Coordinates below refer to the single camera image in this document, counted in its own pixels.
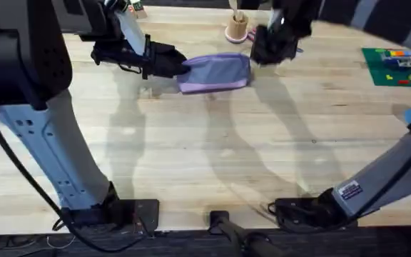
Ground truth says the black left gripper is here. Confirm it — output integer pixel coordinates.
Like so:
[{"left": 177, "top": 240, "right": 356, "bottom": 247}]
[{"left": 90, "top": 38, "right": 192, "bottom": 79}]

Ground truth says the black centre post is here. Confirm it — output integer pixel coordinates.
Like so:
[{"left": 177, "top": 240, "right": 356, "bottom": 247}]
[{"left": 208, "top": 210, "right": 276, "bottom": 257}]

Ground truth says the green board with toy blocks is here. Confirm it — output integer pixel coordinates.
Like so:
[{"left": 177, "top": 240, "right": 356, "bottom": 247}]
[{"left": 361, "top": 47, "right": 411, "bottom": 88}]

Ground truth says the purple soft zip bag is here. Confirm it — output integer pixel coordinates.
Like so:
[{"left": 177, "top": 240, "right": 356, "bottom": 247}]
[{"left": 176, "top": 52, "right": 253, "bottom": 95}]

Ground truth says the black upright wrist plate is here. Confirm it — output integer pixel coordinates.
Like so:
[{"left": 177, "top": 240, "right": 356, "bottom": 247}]
[{"left": 141, "top": 34, "right": 153, "bottom": 80}]

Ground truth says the small cardboard box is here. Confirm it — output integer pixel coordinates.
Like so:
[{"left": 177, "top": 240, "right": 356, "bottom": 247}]
[{"left": 127, "top": 0, "right": 148, "bottom": 20}]

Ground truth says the wooden utensil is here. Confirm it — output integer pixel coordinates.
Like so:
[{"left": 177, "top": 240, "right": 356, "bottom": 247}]
[{"left": 228, "top": 0, "right": 245, "bottom": 21}]

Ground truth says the black cable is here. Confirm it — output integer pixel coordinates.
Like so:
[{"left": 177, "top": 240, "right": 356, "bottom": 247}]
[{"left": 0, "top": 96, "right": 149, "bottom": 253}]

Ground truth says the tan cup on white base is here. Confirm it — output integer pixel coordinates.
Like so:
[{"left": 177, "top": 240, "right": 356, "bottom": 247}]
[{"left": 224, "top": 13, "right": 250, "bottom": 44}]

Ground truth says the black rail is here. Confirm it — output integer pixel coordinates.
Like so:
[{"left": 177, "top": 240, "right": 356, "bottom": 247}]
[{"left": 0, "top": 225, "right": 411, "bottom": 257}]

